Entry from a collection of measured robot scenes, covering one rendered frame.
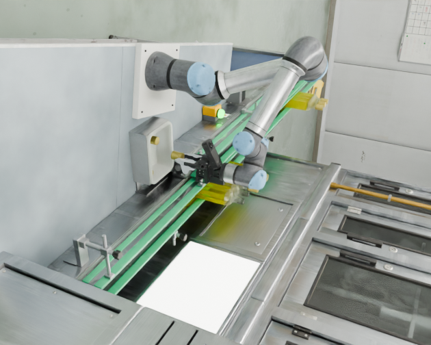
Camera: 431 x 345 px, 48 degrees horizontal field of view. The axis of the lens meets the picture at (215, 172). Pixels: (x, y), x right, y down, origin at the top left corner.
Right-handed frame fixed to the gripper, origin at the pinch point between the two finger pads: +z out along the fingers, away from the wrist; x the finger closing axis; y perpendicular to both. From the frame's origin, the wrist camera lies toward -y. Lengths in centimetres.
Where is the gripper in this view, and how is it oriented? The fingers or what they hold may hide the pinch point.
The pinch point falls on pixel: (180, 157)
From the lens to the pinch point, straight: 190.8
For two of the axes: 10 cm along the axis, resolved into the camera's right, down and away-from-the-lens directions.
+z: -9.0, -2.2, 3.8
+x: 4.4, -4.3, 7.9
